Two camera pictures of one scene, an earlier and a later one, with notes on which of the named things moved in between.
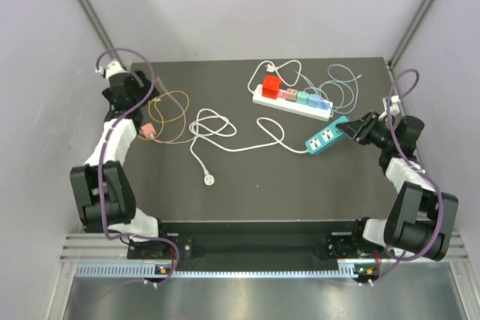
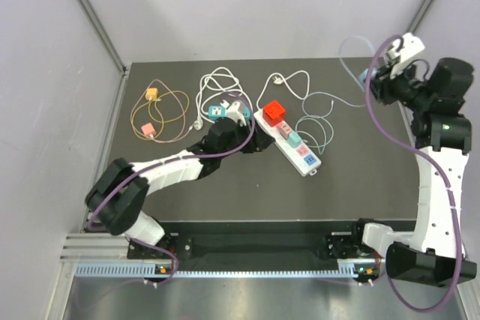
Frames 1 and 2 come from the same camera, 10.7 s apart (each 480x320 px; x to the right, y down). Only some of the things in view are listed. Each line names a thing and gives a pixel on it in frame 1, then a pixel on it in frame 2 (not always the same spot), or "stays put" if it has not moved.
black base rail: [255, 244] stays put
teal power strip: [327, 136] → [215, 112]
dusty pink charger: [291, 94] → [284, 130]
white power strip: [292, 106] → [279, 135]
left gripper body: [142, 92] → [254, 144]
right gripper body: [374, 132] → [391, 90]
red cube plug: [271, 86] → [273, 113]
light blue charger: [313, 100] → [363, 76]
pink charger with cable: [161, 113] stays put
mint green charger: [302, 97] → [294, 140]
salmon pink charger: [148, 130] stays put
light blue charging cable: [338, 80] → [342, 60]
